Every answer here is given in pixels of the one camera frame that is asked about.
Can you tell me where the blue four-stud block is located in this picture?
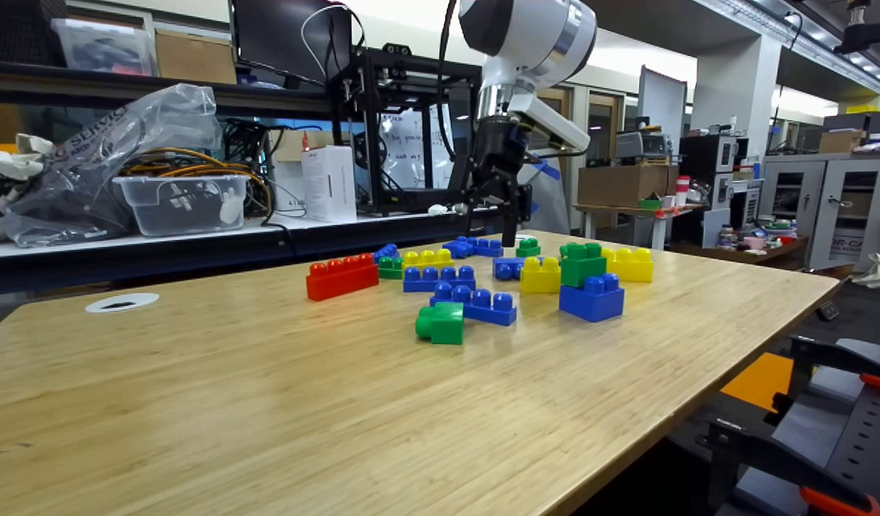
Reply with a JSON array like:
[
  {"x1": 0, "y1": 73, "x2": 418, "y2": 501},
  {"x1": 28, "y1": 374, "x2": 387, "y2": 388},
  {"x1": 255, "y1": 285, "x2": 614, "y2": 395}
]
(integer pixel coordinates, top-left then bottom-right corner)
[{"x1": 431, "y1": 282, "x2": 516, "y2": 328}]

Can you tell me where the clear plastic bin with cables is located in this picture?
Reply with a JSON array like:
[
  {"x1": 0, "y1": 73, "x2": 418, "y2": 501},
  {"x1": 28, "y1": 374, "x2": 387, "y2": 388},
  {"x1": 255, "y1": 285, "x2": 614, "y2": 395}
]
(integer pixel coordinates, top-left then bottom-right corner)
[{"x1": 116, "y1": 176, "x2": 248, "y2": 235}]

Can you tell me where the blue wide centre block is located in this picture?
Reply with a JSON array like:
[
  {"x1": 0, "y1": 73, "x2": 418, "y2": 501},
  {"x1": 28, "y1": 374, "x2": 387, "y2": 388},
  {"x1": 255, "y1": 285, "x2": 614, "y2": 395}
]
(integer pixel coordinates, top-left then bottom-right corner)
[{"x1": 494, "y1": 258, "x2": 524, "y2": 282}]

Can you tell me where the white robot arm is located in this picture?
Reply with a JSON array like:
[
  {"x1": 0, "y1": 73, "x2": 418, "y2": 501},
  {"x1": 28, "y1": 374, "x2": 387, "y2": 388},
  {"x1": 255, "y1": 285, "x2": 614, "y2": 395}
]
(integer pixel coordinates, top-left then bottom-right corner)
[{"x1": 440, "y1": 0, "x2": 596, "y2": 246}]

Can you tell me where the blue base block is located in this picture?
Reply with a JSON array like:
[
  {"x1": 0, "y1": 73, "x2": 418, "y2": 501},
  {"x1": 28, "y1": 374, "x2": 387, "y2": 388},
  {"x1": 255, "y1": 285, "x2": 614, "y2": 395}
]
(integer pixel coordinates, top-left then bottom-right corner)
[{"x1": 560, "y1": 276, "x2": 626, "y2": 321}]

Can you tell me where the yellow block near centre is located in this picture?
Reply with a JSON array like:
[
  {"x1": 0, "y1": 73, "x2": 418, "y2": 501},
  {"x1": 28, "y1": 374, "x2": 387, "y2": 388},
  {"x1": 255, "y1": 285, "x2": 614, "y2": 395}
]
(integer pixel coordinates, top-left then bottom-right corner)
[{"x1": 402, "y1": 249, "x2": 454, "y2": 269}]

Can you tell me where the black 3D printer frame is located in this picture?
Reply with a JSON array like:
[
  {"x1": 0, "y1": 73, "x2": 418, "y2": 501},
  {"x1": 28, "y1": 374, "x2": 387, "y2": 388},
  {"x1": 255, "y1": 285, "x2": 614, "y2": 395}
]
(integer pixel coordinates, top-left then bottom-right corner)
[{"x1": 326, "y1": 44, "x2": 481, "y2": 216}]

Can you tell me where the green block on blue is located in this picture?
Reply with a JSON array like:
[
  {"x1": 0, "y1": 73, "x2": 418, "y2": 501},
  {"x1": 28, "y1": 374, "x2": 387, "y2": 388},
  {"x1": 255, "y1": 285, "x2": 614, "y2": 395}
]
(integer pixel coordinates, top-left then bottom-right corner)
[{"x1": 560, "y1": 245, "x2": 607, "y2": 288}]

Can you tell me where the small blue block behind red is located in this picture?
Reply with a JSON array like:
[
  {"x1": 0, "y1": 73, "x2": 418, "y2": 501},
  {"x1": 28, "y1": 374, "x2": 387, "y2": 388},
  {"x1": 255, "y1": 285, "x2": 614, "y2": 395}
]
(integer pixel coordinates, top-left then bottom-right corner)
[{"x1": 377, "y1": 245, "x2": 402, "y2": 261}]

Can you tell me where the red long block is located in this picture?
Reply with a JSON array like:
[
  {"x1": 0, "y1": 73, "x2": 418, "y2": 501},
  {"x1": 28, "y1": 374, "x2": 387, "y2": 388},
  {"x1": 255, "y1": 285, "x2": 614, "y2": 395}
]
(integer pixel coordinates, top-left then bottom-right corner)
[{"x1": 308, "y1": 252, "x2": 378, "y2": 301}]

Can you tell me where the clear plastic bag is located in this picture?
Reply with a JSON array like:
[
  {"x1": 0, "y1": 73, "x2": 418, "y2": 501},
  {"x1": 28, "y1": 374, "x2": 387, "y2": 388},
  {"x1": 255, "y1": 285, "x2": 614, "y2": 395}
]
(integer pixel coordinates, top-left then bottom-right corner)
[{"x1": 2, "y1": 84, "x2": 222, "y2": 246}]

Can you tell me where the yellow front long block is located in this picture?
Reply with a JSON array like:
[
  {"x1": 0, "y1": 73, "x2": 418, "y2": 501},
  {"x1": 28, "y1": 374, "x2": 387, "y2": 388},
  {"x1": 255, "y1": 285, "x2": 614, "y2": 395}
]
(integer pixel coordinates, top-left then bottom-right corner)
[{"x1": 604, "y1": 246, "x2": 655, "y2": 285}]

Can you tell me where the green block right upper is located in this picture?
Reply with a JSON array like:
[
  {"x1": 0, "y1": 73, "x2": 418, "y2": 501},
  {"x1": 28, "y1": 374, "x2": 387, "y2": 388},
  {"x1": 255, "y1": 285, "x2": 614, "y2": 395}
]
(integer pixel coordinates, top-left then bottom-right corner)
[{"x1": 516, "y1": 235, "x2": 543, "y2": 258}]

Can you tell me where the white cardboard box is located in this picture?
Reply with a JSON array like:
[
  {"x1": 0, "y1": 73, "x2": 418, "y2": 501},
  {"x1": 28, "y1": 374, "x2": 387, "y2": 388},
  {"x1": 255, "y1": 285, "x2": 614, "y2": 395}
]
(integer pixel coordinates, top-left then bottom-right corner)
[{"x1": 302, "y1": 146, "x2": 355, "y2": 221}]

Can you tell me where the green block left alone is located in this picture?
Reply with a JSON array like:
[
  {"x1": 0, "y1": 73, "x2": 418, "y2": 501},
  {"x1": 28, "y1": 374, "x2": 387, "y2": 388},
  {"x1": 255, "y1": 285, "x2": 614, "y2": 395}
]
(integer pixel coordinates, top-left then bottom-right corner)
[{"x1": 417, "y1": 305, "x2": 464, "y2": 344}]

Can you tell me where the white table grommet far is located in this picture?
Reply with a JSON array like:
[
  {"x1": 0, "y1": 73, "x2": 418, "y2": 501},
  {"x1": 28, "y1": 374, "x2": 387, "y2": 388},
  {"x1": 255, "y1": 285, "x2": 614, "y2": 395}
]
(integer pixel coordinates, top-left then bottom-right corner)
[{"x1": 87, "y1": 292, "x2": 162, "y2": 317}]

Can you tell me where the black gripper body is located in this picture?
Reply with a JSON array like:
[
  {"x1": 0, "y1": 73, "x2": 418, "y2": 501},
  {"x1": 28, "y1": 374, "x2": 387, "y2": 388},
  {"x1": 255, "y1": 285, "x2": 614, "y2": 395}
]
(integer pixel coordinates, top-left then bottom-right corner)
[{"x1": 464, "y1": 114, "x2": 530, "y2": 216}]

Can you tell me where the blue long flat block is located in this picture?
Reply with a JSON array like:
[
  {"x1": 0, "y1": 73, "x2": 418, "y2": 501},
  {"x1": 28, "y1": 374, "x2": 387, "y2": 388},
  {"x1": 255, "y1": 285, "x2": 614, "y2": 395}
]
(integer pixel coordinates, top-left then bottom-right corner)
[{"x1": 445, "y1": 235, "x2": 506, "y2": 258}]

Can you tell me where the small green block behind yellow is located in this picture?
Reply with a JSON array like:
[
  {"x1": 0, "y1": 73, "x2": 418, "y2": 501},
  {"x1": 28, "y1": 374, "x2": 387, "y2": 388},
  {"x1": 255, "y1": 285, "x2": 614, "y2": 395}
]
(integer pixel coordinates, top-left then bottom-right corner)
[{"x1": 378, "y1": 258, "x2": 405, "y2": 279}]

